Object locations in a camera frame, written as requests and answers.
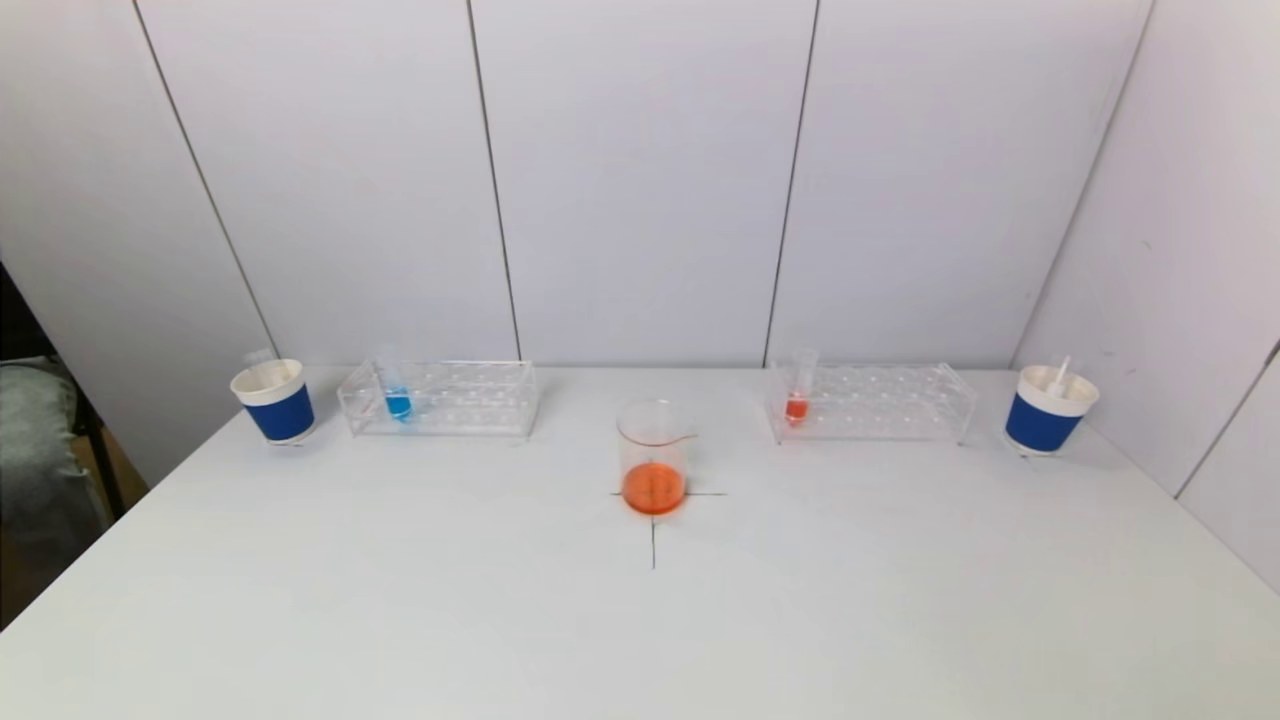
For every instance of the clear acrylic test tube rack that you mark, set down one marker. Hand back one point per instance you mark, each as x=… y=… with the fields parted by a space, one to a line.
x=460 y=400
x=880 y=402

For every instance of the black chair frame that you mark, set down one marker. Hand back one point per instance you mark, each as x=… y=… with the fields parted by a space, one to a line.
x=100 y=455

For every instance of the test tube with yellow pigment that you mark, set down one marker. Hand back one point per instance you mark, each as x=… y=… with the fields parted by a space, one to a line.
x=1060 y=375

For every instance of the person in grey clothes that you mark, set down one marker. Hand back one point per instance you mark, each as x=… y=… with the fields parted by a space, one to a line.
x=40 y=450

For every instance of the clear glass beaker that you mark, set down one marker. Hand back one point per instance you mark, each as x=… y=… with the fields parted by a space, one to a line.
x=655 y=490

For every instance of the test tube with blue liquid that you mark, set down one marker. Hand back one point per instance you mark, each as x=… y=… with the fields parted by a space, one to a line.
x=398 y=404

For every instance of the test tube with red liquid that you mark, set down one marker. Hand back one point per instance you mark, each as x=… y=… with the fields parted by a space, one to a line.
x=796 y=408
x=262 y=368

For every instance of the white paper cup blue sleeve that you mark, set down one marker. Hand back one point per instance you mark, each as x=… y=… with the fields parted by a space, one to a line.
x=1040 y=425
x=280 y=412

